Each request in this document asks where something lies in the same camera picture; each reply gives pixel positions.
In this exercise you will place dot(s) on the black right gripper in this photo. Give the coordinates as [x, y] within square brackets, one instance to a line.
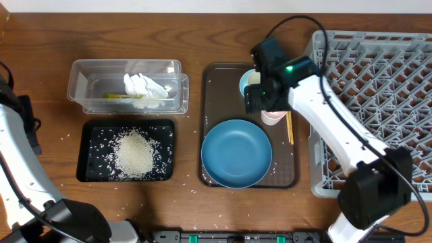
[254, 102]

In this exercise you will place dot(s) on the cream white cup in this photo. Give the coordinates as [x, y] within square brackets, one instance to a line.
[254, 78]

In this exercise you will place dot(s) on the pink cup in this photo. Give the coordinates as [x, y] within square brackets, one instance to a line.
[272, 118]

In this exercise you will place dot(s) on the dark blue plate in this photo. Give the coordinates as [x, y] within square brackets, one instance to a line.
[236, 154]

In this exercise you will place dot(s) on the white tissue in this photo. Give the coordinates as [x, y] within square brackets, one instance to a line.
[143, 87]

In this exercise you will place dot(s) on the pile of white rice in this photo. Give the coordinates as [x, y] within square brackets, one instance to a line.
[134, 156]

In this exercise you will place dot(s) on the yellow green snack wrapper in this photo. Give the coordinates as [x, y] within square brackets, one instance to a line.
[121, 96]

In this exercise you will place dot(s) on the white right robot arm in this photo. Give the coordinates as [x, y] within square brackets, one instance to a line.
[377, 177]

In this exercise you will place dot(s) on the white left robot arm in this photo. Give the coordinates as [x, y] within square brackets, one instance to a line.
[36, 210]

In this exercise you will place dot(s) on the grey dishwasher rack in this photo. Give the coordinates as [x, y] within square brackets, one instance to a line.
[384, 78]

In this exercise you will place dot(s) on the clear plastic waste bin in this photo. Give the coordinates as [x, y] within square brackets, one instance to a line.
[90, 79]

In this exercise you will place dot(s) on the black waste tray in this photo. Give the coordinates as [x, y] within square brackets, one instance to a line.
[102, 140]

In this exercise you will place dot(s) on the light blue small bowl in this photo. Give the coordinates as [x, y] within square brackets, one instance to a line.
[245, 79]

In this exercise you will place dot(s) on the wooden chopstick left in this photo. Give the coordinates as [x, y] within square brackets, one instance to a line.
[289, 126]

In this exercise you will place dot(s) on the wooden chopstick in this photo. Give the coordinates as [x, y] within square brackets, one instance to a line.
[292, 134]
[289, 126]

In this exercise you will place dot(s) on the dark brown serving tray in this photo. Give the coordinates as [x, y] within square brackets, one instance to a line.
[222, 100]

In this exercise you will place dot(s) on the wooden chopstick right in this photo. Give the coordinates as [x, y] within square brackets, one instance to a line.
[292, 134]

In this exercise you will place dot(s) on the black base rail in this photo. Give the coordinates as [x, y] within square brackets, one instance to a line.
[230, 237]

